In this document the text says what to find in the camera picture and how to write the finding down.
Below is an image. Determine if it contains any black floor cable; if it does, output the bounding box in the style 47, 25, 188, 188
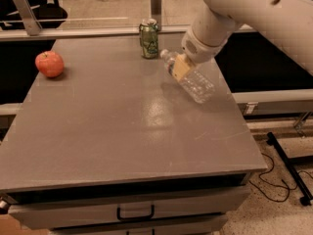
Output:
247, 152, 313, 203

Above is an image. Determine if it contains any middle metal rail bracket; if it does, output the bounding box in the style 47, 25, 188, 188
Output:
150, 0, 162, 26

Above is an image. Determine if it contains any grey top drawer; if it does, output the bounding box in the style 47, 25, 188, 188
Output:
9, 186, 250, 229

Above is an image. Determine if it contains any black office chair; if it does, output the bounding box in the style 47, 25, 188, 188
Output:
0, 0, 67, 30

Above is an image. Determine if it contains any left metal rail bracket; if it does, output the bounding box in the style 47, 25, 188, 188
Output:
13, 0, 42, 36

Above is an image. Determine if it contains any black stand leg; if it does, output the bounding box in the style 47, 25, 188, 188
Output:
267, 132, 313, 207

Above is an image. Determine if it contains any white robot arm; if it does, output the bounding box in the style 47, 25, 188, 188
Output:
181, 0, 313, 74

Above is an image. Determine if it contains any black drawer handle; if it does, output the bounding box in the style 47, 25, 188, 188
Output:
116, 205, 155, 222

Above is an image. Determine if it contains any clear plastic water bottle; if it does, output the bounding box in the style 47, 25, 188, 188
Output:
159, 49, 215, 104

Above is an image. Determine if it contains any grey horizontal rail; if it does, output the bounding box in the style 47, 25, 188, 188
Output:
0, 23, 258, 43

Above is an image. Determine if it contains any red apple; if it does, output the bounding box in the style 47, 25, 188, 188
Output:
35, 51, 65, 78

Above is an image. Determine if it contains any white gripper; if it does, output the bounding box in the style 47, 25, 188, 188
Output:
172, 28, 227, 81

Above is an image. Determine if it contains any metal rail bracket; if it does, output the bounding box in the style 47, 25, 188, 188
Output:
150, 0, 162, 26
13, 0, 42, 36

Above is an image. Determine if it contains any green soda can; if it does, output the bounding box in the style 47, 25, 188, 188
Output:
139, 19, 158, 59

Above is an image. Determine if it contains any grey lower drawer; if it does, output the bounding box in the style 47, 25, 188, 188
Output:
49, 214, 227, 235

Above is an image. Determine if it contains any grey drawer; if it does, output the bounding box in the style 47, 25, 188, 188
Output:
49, 214, 227, 235
9, 186, 250, 229

